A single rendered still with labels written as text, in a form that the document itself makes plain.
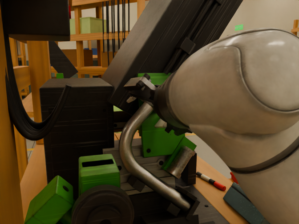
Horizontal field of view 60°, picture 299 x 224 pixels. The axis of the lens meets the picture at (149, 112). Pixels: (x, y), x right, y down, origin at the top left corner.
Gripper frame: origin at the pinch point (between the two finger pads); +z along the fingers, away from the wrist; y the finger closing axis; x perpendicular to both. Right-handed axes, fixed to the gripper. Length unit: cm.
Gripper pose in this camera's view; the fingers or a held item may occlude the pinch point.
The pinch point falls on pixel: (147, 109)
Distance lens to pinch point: 60.1
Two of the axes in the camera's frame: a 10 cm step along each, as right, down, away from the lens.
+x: -6.3, 7.5, -2.3
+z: -2.7, 0.6, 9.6
